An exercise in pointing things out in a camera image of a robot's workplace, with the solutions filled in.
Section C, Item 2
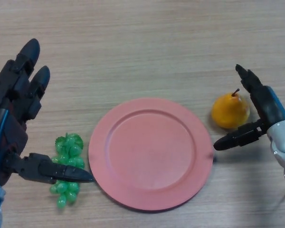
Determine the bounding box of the green grape bunch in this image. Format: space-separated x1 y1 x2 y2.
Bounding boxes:
49 133 86 210

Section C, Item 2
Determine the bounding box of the yellow pear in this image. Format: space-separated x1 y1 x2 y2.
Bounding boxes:
211 88 250 130

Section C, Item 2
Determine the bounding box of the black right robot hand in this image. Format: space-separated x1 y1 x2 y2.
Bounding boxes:
213 64 285 152

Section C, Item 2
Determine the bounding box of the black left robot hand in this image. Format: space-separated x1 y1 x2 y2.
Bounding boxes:
0 38 95 187

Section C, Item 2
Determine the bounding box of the pink round plate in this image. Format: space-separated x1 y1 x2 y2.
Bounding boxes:
88 98 214 212

